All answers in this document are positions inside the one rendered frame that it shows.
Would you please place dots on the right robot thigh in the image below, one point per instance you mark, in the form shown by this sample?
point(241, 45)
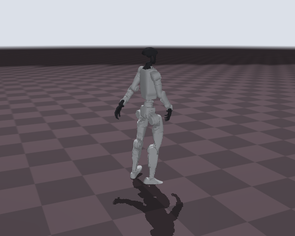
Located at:
point(157, 130)

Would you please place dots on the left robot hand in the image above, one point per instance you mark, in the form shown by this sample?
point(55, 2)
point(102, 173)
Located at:
point(118, 109)

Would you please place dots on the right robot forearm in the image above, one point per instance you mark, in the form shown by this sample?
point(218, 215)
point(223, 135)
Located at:
point(165, 101)

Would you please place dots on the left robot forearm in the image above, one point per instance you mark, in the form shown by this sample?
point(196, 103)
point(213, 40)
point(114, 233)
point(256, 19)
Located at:
point(127, 96)

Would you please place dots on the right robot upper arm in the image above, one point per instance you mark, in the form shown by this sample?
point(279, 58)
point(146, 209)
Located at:
point(156, 77)

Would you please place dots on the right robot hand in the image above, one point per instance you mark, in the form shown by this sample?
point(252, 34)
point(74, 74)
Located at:
point(168, 115)

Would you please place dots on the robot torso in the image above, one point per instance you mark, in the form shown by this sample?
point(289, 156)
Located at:
point(148, 92)

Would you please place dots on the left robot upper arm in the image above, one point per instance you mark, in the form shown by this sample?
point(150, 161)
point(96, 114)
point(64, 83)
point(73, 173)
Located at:
point(136, 81)

